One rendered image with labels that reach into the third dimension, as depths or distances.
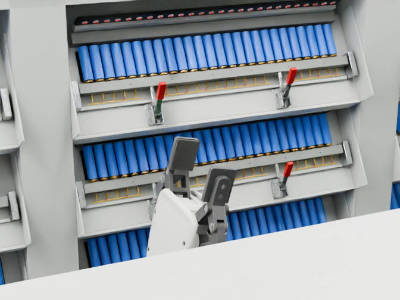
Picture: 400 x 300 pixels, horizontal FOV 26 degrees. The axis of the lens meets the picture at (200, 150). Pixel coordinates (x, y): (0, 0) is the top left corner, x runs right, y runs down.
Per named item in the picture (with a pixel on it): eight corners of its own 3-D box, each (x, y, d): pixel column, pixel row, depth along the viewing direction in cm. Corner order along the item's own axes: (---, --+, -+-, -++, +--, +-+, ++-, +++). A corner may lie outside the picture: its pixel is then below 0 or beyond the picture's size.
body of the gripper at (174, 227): (180, 268, 109) (201, 186, 105) (215, 310, 100) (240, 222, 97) (125, 267, 105) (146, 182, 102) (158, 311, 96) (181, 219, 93)
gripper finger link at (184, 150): (177, 182, 106) (190, 131, 105) (187, 192, 104) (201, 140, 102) (153, 180, 105) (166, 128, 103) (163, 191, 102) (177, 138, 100)
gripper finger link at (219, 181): (219, 222, 97) (234, 167, 95) (232, 235, 94) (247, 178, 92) (194, 221, 95) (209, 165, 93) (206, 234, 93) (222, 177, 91)
